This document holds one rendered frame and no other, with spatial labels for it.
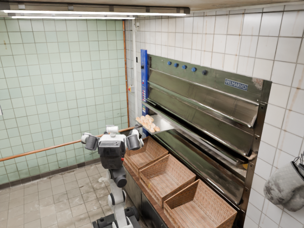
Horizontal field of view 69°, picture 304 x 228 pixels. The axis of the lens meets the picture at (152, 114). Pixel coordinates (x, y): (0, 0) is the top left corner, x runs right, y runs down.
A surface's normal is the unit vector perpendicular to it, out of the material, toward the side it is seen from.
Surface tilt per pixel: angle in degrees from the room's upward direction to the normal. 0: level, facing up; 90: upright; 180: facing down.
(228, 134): 70
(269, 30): 90
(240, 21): 90
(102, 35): 90
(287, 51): 90
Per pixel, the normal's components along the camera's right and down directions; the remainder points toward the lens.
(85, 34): 0.47, 0.33
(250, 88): -0.88, 0.18
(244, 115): -0.83, -0.15
